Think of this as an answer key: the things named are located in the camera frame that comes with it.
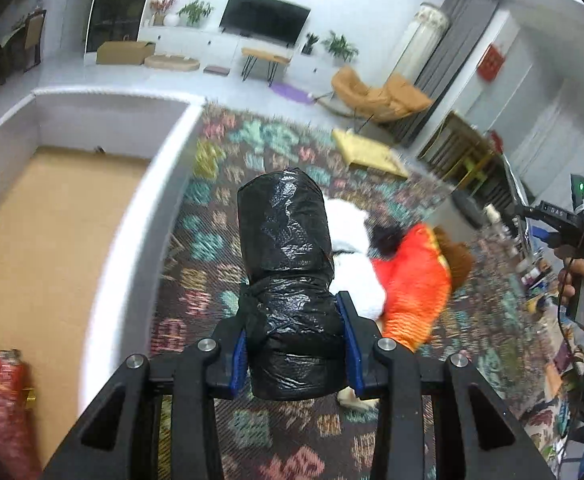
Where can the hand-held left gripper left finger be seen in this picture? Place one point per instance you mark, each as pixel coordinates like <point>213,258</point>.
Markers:
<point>239,360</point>

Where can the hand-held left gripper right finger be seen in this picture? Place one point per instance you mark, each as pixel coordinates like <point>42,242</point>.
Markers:
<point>349,345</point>

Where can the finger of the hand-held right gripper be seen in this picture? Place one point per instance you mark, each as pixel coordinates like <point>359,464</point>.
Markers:
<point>543,236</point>

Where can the black plastic bag bundle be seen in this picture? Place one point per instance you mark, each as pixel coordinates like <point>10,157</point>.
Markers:
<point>282,240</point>

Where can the white storage box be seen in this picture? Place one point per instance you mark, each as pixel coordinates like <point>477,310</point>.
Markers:
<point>72,240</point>

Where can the cluster of bottles and boxes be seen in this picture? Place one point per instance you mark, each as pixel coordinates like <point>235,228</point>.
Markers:
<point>537,280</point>

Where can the orange plush toy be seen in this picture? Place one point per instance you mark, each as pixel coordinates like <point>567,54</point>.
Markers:
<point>412,280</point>

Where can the brown plush toy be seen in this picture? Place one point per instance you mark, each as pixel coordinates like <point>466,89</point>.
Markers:
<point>454,257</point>

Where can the white sheer curtain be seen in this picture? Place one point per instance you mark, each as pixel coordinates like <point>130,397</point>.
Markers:
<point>567,130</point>

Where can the white plush toy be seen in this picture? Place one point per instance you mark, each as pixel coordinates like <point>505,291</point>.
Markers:
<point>347,225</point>

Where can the patterned woven blanket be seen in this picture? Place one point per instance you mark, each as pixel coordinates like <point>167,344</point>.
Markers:
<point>212,240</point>

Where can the yellow flat box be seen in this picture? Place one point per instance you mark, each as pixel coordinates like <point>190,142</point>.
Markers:
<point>367,152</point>

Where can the grey curtain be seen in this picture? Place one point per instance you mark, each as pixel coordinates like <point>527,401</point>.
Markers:
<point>454,50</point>

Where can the orange lounge chair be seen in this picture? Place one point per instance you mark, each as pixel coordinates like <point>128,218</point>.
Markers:
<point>372,95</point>

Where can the white standing air conditioner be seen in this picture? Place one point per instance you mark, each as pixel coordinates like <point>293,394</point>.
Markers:
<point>417,40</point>

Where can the purple floor mat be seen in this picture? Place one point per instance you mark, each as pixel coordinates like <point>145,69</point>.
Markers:
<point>292,93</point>

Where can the leafy green potted plant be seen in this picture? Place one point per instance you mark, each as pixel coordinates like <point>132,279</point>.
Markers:
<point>341,46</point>

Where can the small grey floor mat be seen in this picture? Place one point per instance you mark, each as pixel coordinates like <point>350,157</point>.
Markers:
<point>217,69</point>

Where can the wooden side table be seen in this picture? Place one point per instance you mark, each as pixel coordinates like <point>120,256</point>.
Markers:
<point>264,56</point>

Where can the small dark potted plant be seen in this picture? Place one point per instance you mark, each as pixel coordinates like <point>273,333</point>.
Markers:
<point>309,42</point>

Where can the beige floor cushion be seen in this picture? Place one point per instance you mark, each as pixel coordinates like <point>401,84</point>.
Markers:
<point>171,62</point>

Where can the white television cabinet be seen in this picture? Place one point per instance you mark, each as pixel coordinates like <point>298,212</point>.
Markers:
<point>207,42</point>

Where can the cardboard box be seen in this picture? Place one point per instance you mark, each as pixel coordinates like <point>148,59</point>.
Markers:
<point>124,53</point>

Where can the black flat television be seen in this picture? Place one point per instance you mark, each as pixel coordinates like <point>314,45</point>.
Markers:
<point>264,15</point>

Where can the white round vase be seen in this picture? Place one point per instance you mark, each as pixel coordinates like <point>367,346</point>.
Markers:
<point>171,19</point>

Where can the pink flowers in vase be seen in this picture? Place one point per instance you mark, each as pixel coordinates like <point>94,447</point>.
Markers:
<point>161,7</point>

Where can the glass display cabinet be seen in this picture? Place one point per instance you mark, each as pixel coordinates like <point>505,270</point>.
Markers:
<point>117,5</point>

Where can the wooden dining chair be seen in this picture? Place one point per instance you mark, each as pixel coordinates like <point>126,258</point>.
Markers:
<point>34,40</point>

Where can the red wall ornament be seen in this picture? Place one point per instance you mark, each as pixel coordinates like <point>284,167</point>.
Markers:
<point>490,61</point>

